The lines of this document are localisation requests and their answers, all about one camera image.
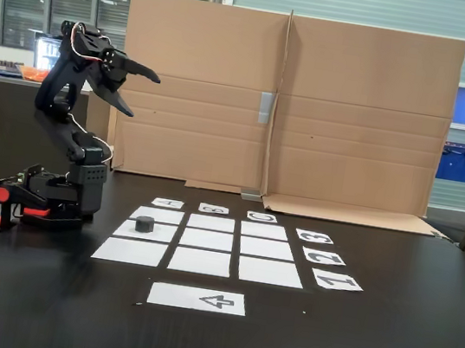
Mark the black round token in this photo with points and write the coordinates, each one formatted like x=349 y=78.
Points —
x=144 y=225

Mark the white paper grid square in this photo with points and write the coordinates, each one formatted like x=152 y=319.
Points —
x=211 y=223
x=200 y=262
x=271 y=272
x=169 y=216
x=267 y=248
x=129 y=251
x=264 y=231
x=206 y=239
x=164 y=234

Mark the black mini fridge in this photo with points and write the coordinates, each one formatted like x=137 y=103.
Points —
x=45 y=50

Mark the brown cardboard panel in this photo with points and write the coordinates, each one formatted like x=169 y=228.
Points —
x=216 y=49
x=367 y=93

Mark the orange bag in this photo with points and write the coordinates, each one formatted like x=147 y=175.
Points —
x=33 y=73

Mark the letter A paper sheet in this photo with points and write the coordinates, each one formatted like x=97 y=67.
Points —
x=167 y=203

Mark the letter B paper sheet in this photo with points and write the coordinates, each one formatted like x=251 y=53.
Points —
x=214 y=209

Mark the letter C paper sheet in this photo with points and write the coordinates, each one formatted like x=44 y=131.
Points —
x=262 y=217

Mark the white arrow paper sheet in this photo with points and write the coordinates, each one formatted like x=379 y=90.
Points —
x=179 y=296

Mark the number 3 paper sheet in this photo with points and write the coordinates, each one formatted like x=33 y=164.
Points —
x=314 y=237

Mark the number 2 paper sheet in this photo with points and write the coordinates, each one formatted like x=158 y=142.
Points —
x=324 y=257

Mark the number 1 paper sheet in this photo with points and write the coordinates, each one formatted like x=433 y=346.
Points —
x=336 y=282

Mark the grey duct tape strip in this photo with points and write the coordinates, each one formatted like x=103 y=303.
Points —
x=267 y=108
x=250 y=194

